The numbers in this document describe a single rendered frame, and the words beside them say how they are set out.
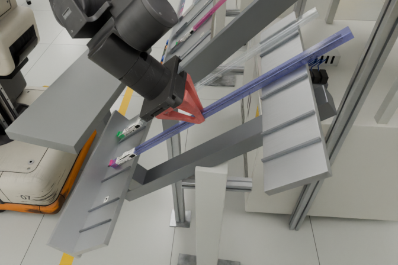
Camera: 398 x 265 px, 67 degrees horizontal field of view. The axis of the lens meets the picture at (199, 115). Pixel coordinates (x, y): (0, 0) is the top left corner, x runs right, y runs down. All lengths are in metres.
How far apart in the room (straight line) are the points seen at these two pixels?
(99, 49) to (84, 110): 0.64
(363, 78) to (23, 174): 1.22
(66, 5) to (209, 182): 0.38
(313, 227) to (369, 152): 0.50
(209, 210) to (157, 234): 0.75
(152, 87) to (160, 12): 0.11
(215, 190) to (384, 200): 0.93
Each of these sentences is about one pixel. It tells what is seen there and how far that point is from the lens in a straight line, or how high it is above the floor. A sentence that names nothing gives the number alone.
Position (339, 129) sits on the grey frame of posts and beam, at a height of 0.64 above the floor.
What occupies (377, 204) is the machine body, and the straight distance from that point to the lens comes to 1.43.
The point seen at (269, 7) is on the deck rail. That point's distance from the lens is 0.73.
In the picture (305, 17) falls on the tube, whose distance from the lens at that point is 0.51.
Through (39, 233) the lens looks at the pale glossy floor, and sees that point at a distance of 1.55.
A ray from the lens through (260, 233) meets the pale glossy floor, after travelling 1.41.
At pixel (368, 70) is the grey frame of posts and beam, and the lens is 0.83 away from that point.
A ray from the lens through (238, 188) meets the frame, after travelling 1.15.
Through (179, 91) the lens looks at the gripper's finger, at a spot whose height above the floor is 0.99.
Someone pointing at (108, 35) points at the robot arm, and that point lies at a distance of 0.41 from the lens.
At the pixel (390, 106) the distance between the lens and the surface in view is 1.01.
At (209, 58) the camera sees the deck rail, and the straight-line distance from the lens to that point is 0.78.
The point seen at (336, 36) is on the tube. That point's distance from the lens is 0.42.
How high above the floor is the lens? 1.26
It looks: 44 degrees down
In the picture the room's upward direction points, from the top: straight up
